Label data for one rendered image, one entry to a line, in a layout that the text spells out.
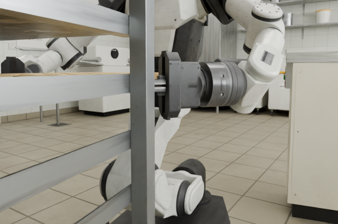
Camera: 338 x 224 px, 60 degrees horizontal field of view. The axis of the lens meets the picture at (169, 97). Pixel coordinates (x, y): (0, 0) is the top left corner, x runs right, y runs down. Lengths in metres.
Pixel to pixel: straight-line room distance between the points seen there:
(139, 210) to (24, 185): 0.23
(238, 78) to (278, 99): 4.69
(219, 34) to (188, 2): 4.31
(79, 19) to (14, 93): 0.12
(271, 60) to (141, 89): 0.29
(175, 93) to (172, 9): 0.53
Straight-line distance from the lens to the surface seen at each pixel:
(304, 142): 1.69
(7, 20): 0.40
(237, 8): 0.94
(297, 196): 1.78
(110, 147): 0.43
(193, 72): 0.54
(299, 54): 1.66
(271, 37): 0.76
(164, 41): 1.02
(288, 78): 1.69
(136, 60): 0.46
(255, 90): 0.60
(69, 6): 0.36
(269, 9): 0.83
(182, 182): 1.22
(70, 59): 1.21
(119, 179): 0.90
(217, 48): 5.31
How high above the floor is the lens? 0.80
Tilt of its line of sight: 5 degrees down
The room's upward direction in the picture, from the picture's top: straight up
